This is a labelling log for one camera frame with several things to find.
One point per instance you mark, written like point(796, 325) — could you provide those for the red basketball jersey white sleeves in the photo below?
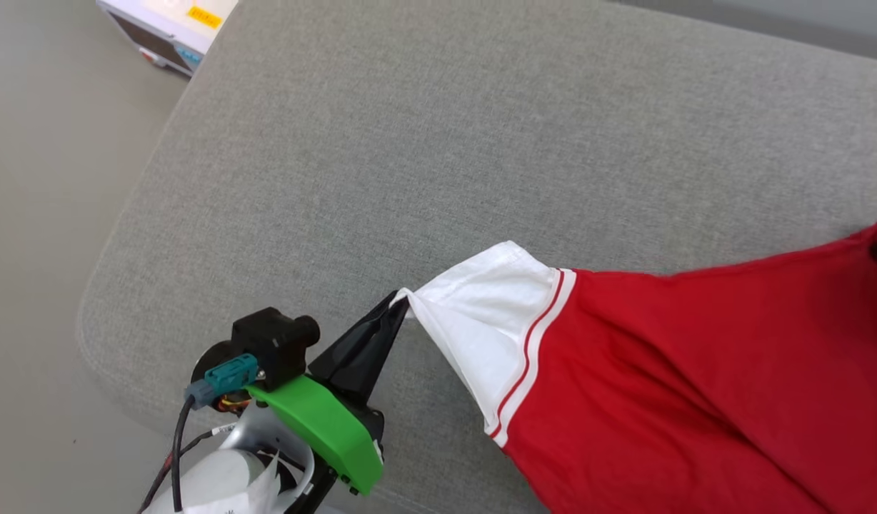
point(695, 357)

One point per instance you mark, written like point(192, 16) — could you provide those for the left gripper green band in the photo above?
point(324, 421)

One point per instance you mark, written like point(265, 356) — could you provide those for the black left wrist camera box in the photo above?
point(271, 343)

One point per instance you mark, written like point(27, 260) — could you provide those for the white appliance yellow label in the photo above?
point(167, 28)

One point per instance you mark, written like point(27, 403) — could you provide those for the grey fabric sofa cushion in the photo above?
point(410, 143)

